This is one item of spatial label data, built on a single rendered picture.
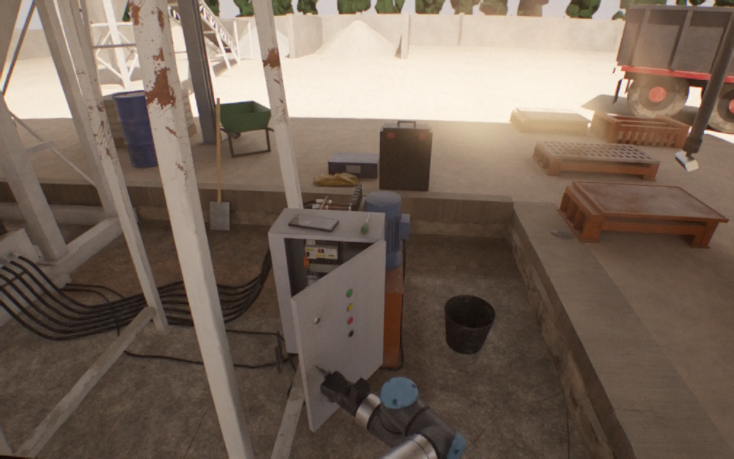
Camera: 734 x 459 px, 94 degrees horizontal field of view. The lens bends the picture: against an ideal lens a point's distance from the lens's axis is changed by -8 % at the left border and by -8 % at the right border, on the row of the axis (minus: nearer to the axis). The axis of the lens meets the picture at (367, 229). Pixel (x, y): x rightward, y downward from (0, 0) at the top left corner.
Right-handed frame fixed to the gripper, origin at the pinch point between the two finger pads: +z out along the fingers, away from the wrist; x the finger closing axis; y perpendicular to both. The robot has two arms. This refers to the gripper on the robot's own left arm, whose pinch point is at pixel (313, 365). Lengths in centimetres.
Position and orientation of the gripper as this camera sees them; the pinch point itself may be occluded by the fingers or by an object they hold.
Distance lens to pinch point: 122.7
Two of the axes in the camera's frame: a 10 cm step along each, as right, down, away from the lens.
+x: 6.3, -3.8, 6.7
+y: 0.0, 8.7, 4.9
